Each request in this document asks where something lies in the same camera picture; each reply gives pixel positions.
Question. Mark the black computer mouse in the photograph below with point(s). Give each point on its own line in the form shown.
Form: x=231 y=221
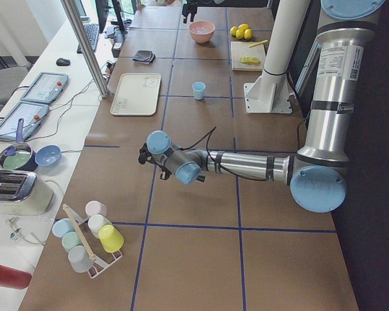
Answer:
x=62 y=62

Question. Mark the teach pendant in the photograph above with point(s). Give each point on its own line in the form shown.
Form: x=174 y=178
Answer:
x=46 y=88
x=32 y=113

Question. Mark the light blue plastic cup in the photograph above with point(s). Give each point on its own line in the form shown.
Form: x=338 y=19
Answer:
x=199 y=89

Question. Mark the folded grey cloth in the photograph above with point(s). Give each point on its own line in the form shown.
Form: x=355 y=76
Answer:
x=144 y=56

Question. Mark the pink cup on rack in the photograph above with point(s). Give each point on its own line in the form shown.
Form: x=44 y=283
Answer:
x=95 y=207

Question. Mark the aluminium frame post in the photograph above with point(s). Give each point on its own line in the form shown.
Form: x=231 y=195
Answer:
x=89 y=56

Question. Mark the teach pendant far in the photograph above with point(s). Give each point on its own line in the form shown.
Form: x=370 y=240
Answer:
x=46 y=88

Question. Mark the blue cup on rack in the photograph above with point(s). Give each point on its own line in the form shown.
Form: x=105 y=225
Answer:
x=62 y=227

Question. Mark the blue small bowl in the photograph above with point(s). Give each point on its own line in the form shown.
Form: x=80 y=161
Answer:
x=48 y=156

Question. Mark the white toaster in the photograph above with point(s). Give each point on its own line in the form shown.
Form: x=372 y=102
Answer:
x=23 y=193

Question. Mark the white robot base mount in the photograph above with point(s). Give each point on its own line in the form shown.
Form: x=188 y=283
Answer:
x=269 y=93

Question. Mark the black keyboard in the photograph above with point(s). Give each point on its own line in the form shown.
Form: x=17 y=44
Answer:
x=92 y=33

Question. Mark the grey cup on rack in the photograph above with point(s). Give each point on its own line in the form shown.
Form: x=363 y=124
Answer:
x=79 y=259

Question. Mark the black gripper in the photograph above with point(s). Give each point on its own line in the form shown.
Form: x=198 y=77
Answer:
x=190 y=8
x=143 y=156

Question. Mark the blue saucepan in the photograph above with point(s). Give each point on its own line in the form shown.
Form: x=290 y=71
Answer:
x=20 y=155

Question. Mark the yellow plastic knife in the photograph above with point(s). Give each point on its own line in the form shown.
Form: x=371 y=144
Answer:
x=258 y=43

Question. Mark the teach pendant near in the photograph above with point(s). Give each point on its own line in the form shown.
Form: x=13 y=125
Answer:
x=32 y=113

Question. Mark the yellow cup on rack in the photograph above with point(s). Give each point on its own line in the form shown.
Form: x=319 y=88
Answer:
x=110 y=238

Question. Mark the white cup on rack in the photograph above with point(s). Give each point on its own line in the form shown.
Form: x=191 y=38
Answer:
x=96 y=222

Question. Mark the green cup on rack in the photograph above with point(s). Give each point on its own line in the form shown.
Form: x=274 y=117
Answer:
x=70 y=240

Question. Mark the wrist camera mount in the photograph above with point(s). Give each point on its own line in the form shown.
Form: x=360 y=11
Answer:
x=144 y=154

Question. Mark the wooden cutting board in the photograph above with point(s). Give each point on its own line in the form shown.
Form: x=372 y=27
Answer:
x=242 y=49

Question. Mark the cream bear serving tray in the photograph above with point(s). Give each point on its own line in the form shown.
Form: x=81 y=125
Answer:
x=136 y=94

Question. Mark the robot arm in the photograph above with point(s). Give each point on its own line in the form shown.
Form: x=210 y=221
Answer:
x=315 y=173

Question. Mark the red bottle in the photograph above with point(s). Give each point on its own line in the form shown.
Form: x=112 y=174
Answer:
x=13 y=278

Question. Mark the pink bowl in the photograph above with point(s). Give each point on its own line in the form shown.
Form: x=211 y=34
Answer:
x=202 y=38

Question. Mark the white wire cup rack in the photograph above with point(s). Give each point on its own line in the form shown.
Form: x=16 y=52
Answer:
x=99 y=265

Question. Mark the whole yellow lemon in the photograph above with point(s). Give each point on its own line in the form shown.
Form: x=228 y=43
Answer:
x=248 y=34

